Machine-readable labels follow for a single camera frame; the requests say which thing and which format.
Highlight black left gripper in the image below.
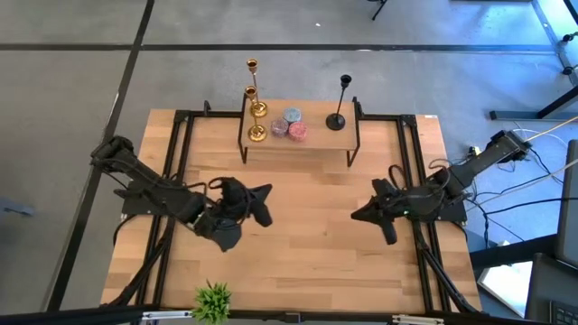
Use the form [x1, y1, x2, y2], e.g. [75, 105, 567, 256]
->
[198, 178, 275, 228]

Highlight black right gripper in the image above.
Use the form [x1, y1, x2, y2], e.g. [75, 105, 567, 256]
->
[350, 178, 424, 246]

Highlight gold candlestick holder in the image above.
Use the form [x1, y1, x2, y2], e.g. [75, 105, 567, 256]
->
[243, 85, 269, 144]
[246, 57, 270, 119]

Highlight purple patterned candle tin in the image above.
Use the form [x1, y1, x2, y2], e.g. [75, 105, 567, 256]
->
[269, 117, 290, 138]

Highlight pink patterned candle tin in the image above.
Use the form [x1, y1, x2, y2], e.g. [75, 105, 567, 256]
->
[287, 121, 309, 143]

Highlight blue patterned candle tin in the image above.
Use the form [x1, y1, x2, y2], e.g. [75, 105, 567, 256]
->
[282, 107, 303, 125]

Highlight wooden shelf riser black legs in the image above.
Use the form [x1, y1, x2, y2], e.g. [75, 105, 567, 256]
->
[238, 92, 362, 168]

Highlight black candlestick holder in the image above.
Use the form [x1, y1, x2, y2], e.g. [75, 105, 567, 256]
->
[325, 74, 353, 132]

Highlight green artificial plant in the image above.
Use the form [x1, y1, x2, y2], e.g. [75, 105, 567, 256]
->
[191, 279, 234, 325]

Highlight black-legged desk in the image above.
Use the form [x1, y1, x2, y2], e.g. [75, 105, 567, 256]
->
[489, 0, 578, 122]

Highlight dark grey monitor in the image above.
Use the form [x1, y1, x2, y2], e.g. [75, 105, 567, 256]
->
[555, 139, 578, 267]

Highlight black keyboard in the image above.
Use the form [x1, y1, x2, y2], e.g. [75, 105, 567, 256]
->
[548, 300, 578, 325]

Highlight black overhead rig bar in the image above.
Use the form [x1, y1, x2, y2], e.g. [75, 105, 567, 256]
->
[0, 305, 578, 325]

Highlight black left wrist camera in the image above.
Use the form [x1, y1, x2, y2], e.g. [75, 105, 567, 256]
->
[208, 220, 244, 253]

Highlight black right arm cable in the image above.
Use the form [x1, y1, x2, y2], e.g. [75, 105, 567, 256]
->
[387, 157, 455, 200]

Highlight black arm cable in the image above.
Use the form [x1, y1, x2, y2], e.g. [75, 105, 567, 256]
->
[387, 157, 455, 200]
[180, 175, 253, 223]

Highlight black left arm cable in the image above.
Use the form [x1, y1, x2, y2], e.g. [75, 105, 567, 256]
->
[180, 175, 253, 223]

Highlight black aluminium table frame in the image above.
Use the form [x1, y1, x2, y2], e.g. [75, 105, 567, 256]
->
[107, 99, 482, 315]

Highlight yellow hanging cord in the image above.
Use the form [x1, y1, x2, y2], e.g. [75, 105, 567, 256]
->
[526, 116, 578, 142]

